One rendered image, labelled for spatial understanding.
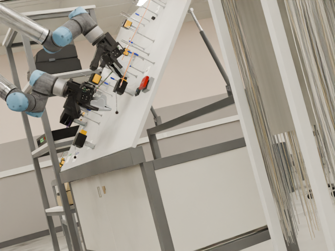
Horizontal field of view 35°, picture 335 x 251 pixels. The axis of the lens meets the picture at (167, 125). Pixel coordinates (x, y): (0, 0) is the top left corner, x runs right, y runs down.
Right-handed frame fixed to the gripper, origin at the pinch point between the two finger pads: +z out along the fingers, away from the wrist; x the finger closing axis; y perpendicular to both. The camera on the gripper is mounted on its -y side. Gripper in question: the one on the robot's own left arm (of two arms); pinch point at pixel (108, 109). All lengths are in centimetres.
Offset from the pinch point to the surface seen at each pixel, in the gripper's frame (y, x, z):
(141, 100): 12.3, -4.5, 12.7
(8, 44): -51, 121, -96
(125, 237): -50, -16, 26
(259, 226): -17, -17, 77
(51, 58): -36, 95, -58
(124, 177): -18.7, -15.3, 17.1
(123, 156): -3.1, -23.8, 14.5
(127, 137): 1.3, -16.8, 13.0
